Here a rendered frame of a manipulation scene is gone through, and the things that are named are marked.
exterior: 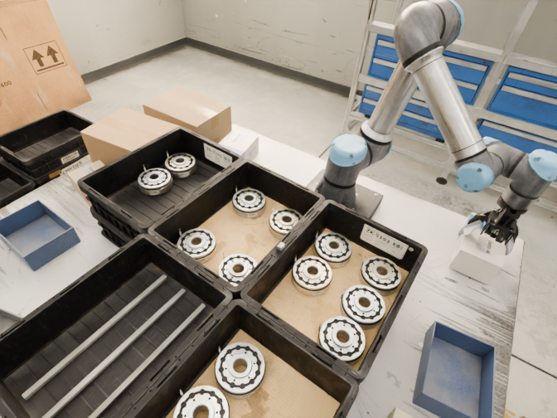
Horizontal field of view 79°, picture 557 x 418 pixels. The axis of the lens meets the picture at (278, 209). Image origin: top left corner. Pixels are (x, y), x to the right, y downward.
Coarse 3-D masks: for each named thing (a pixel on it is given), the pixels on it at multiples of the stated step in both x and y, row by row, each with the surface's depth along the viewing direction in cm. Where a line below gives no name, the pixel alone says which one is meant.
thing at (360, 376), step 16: (320, 208) 94; (304, 224) 89; (288, 240) 85; (416, 272) 80; (256, 304) 72; (400, 304) 74; (272, 320) 70; (304, 336) 67; (384, 336) 68; (320, 352) 65; (352, 368) 63; (368, 368) 64
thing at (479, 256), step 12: (468, 216) 117; (480, 228) 110; (468, 240) 106; (480, 240) 106; (492, 240) 107; (456, 252) 108; (468, 252) 103; (480, 252) 103; (492, 252) 103; (504, 252) 103; (456, 264) 107; (468, 264) 105; (480, 264) 102; (492, 264) 100; (480, 276) 105; (492, 276) 103
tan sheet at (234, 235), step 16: (224, 208) 106; (272, 208) 107; (208, 224) 101; (224, 224) 101; (240, 224) 101; (256, 224) 102; (224, 240) 97; (240, 240) 97; (256, 240) 97; (272, 240) 98; (256, 256) 93; (240, 272) 89
